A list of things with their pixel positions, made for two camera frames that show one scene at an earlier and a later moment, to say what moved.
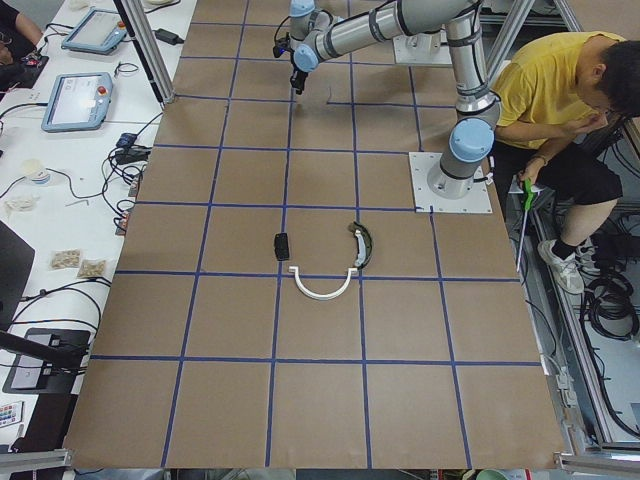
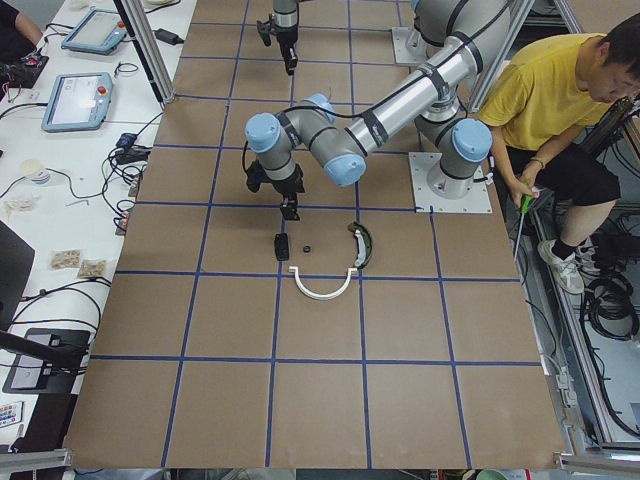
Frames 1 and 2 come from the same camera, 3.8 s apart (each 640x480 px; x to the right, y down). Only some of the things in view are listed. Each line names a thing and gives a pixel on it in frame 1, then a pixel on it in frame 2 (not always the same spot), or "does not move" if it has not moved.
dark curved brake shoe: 365,244 does not move
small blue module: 126,140 does not move
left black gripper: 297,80 to 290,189
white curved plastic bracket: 318,295 does not move
